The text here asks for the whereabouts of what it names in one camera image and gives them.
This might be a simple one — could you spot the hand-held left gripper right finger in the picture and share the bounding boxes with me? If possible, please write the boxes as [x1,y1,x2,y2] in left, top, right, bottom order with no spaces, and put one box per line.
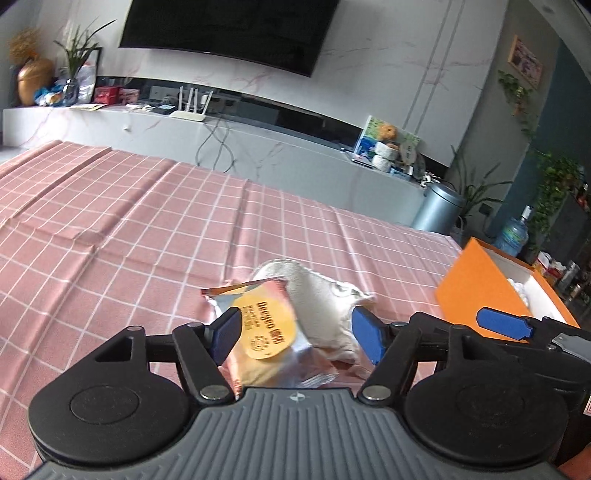
[351,306,502,407]

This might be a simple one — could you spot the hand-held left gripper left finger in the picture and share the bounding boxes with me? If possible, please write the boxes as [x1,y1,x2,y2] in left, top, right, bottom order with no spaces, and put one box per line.
[88,307,243,407]

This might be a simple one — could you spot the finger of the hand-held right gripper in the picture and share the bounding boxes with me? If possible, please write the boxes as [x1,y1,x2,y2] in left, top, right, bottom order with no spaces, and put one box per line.
[478,308,578,342]
[410,312,509,352]

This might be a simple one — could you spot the white soft item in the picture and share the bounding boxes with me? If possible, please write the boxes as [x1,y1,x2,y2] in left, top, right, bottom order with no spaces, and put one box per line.
[507,276,531,305]

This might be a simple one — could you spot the pastry snack packet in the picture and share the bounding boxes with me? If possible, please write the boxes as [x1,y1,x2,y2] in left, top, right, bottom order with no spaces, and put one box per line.
[200,277,338,400]

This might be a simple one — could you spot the orange cardboard box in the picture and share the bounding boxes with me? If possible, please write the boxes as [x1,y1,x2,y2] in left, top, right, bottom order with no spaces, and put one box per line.
[435,237,580,342]

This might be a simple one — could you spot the group of small bottles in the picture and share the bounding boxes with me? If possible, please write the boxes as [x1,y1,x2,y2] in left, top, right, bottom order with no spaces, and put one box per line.
[533,251,591,305]

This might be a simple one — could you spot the large blue water bottle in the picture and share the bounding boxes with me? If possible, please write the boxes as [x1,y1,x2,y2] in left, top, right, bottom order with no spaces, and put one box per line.
[494,206,532,257]

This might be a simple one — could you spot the grey metal trash can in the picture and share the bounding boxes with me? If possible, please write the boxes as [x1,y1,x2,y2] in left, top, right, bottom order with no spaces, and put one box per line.
[411,182,466,236]

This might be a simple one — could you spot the long-leaf floor plant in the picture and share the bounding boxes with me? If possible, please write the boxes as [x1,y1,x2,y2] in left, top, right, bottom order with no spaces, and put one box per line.
[450,145,513,241]

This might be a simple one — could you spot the pink checked blanket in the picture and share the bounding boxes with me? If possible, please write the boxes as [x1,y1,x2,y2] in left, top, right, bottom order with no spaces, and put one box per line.
[0,140,462,480]

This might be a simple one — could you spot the tall leafy plant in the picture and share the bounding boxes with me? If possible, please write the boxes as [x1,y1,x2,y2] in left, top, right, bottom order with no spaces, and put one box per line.
[531,150,585,241]

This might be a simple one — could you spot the white marble television cabinet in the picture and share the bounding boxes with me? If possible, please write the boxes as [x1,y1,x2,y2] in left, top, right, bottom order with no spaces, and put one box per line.
[2,105,428,232]

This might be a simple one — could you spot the brown teddy bear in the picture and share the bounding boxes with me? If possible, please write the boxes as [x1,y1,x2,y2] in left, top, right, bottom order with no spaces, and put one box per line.
[372,124,400,172]

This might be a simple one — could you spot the painted canvas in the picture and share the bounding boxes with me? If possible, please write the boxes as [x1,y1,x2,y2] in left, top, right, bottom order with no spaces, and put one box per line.
[353,115,382,160]

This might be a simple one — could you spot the white wifi router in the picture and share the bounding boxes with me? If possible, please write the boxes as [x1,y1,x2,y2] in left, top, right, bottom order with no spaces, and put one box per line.
[168,86,214,123]

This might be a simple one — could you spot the hanging ivy plant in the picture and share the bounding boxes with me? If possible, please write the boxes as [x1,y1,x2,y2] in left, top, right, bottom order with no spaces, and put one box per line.
[498,70,539,139]

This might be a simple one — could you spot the blue snack bags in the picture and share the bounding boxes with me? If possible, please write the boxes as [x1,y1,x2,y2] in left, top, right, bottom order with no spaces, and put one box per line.
[34,83,77,107]

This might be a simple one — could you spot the golden vase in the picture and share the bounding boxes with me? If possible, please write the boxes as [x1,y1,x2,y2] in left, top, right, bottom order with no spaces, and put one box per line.
[17,58,54,107]

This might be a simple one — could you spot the green plant in glass vase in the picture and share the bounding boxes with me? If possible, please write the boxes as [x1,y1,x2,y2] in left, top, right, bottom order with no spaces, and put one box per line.
[54,19,116,104]

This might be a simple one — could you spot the dried flower bunch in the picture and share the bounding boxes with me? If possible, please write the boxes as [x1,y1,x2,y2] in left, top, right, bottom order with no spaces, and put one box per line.
[9,28,42,63]

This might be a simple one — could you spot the framed wall picture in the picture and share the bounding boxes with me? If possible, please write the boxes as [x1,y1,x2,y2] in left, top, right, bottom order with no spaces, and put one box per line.
[508,34,543,89]

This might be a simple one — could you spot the black wall television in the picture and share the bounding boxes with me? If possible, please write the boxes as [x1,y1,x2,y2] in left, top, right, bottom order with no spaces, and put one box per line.
[119,0,340,78]

